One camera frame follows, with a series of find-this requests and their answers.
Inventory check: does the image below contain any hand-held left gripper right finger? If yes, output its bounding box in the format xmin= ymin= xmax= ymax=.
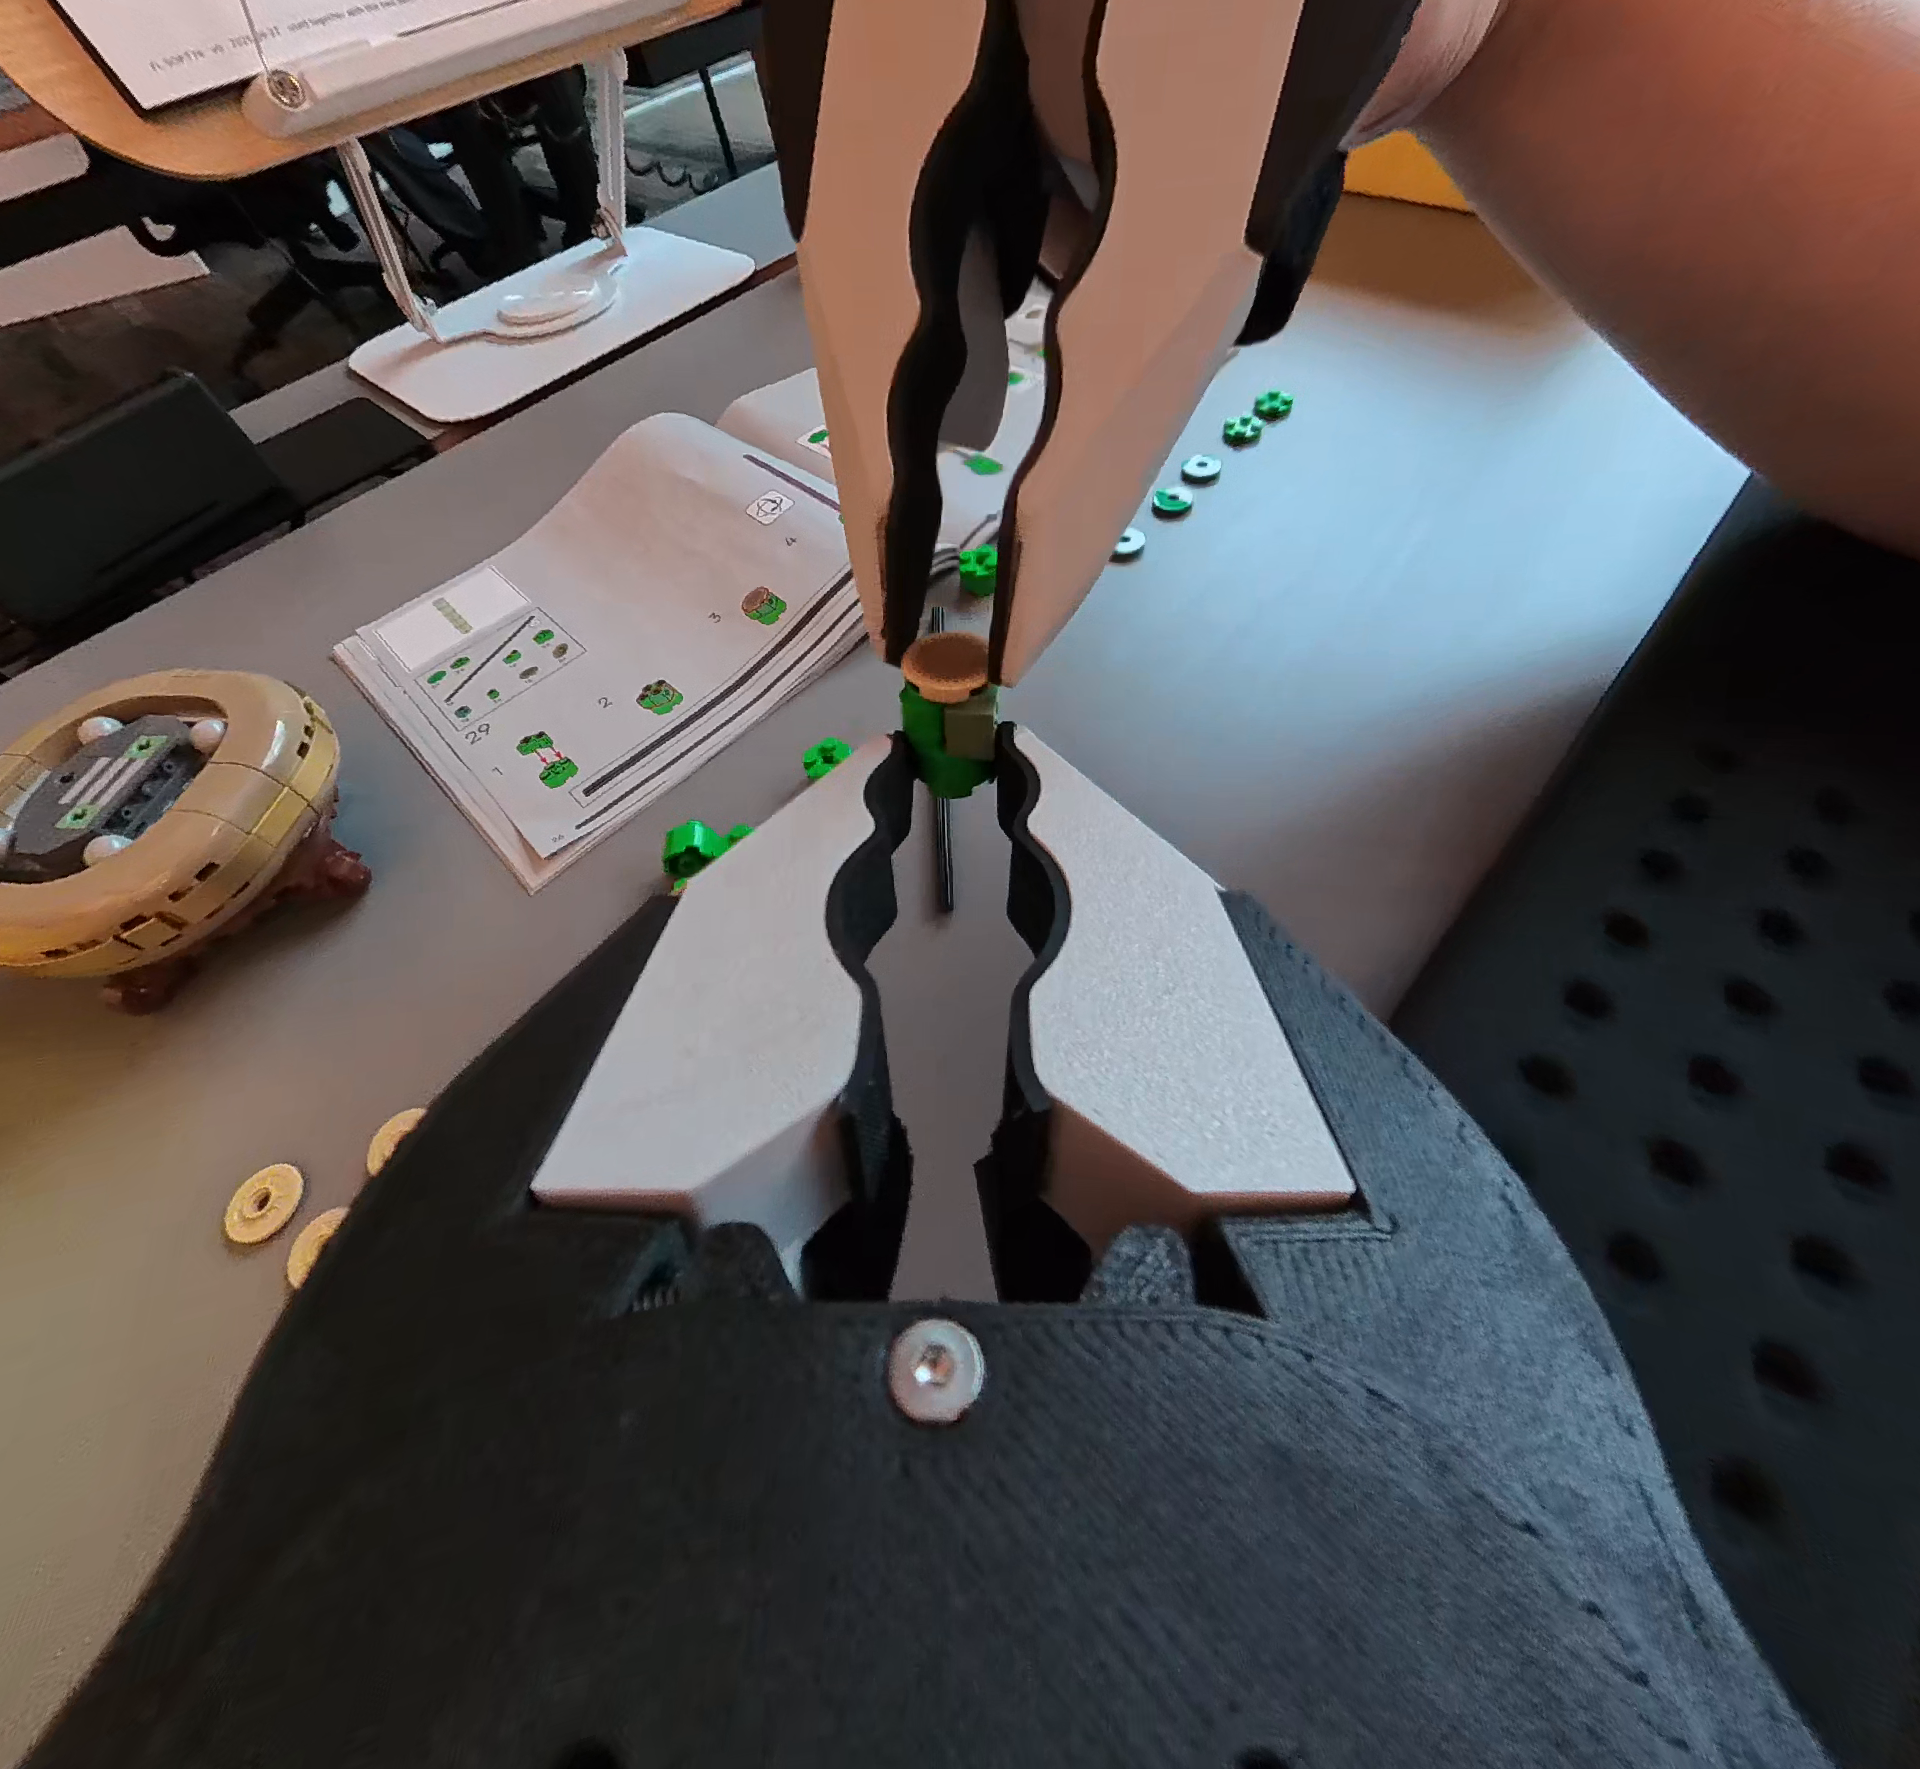
xmin=983 ymin=724 xmax=1360 ymax=1294

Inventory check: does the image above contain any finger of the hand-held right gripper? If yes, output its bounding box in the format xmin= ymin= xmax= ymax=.
xmin=791 ymin=0 xmax=998 ymax=668
xmin=1002 ymin=0 xmax=1333 ymax=690

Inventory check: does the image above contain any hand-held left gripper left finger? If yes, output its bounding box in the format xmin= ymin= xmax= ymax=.
xmin=532 ymin=733 xmax=916 ymax=1302

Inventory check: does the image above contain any green and olive brick assembly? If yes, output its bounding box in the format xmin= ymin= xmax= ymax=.
xmin=894 ymin=674 xmax=1004 ymax=804

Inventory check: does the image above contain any person's right forearm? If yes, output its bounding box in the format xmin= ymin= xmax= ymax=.
xmin=1340 ymin=0 xmax=1920 ymax=559

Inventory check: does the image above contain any grey desk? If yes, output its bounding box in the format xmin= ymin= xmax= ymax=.
xmin=0 ymin=172 xmax=1757 ymax=1769

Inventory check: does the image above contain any cluster of green bricks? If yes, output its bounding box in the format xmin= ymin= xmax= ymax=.
xmin=660 ymin=739 xmax=856 ymax=897

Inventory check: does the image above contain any yellow plastic bin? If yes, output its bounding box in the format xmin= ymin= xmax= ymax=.
xmin=1340 ymin=0 xmax=1920 ymax=218

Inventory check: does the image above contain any brick building instruction booklet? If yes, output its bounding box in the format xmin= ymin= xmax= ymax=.
xmin=331 ymin=367 xmax=1052 ymax=897

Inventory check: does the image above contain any black perforated plastic panel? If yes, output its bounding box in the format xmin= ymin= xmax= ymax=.
xmin=1386 ymin=479 xmax=1920 ymax=1769

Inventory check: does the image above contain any tan round brick-built pot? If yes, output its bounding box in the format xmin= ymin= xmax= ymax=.
xmin=0 ymin=668 xmax=373 ymax=1014

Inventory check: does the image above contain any white document stand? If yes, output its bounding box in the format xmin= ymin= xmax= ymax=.
xmin=0 ymin=0 xmax=758 ymax=429

